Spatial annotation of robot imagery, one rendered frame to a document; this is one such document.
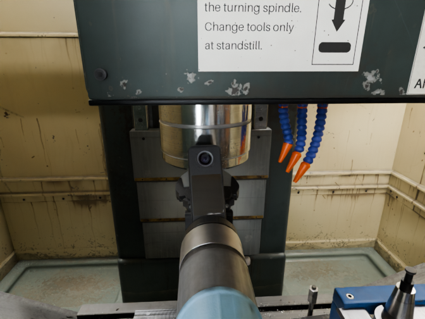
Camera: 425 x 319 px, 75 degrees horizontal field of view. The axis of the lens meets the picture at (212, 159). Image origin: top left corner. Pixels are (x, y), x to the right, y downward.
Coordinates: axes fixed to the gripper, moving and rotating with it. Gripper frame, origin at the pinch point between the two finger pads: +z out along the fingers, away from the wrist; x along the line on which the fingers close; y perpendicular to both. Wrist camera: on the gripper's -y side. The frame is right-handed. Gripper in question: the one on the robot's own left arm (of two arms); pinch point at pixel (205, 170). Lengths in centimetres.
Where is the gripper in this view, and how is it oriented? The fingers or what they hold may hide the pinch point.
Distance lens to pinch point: 52.7
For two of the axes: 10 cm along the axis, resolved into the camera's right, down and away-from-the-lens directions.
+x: 10.0, -0.2, 0.6
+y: 0.0, 9.4, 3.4
